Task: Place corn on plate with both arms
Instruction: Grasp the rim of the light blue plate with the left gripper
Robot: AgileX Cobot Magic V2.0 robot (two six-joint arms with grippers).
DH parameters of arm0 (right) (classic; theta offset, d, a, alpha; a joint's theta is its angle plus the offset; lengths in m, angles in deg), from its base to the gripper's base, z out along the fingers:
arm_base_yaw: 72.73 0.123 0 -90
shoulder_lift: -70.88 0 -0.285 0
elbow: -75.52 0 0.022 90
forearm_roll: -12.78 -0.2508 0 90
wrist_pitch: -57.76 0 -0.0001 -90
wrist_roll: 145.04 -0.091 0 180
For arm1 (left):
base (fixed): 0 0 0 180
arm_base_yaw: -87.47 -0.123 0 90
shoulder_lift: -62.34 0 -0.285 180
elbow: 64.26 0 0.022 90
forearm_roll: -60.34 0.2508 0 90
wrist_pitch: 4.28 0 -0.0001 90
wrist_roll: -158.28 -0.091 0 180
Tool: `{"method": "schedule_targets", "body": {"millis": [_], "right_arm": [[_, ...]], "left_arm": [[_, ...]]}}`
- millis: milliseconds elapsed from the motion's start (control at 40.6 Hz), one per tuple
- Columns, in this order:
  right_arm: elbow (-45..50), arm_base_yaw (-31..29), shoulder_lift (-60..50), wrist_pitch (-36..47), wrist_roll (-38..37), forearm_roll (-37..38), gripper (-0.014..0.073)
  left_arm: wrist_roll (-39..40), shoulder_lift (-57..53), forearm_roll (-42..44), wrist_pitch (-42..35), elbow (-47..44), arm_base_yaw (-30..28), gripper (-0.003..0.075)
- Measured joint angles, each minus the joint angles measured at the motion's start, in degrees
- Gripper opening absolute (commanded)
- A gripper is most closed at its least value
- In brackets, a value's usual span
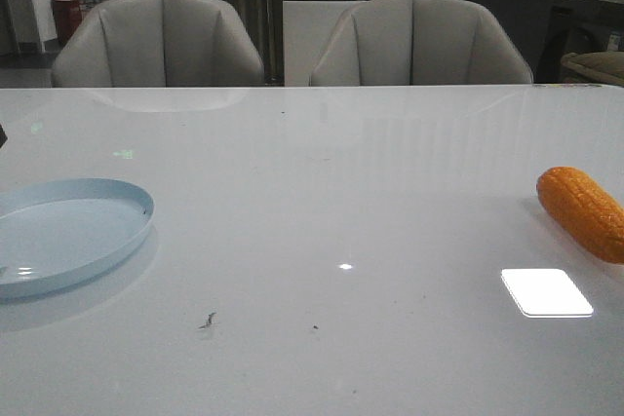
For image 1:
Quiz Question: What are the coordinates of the orange corn cob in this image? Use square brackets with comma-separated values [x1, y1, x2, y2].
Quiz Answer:
[536, 167, 623, 264]

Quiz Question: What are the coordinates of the light blue plate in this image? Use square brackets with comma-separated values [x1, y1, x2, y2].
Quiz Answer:
[1, 178, 155, 300]

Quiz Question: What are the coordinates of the grey right upholstered chair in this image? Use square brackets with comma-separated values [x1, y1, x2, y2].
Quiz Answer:
[309, 0, 533, 87]

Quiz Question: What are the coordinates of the grey upholstered chair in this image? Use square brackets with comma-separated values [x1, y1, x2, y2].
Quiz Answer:
[51, 0, 264, 88]
[309, 0, 533, 87]

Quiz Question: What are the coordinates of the grey left upholstered chair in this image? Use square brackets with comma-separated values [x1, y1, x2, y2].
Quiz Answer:
[51, 0, 264, 88]

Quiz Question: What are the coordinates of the coloured dot sticker strip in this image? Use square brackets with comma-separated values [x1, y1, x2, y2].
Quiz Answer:
[533, 83, 603, 89]

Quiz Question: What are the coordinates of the red bin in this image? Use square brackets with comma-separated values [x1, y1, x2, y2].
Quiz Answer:
[51, 0, 82, 46]

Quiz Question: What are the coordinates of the black appliance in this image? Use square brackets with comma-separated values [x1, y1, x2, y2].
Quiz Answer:
[535, 0, 623, 83]

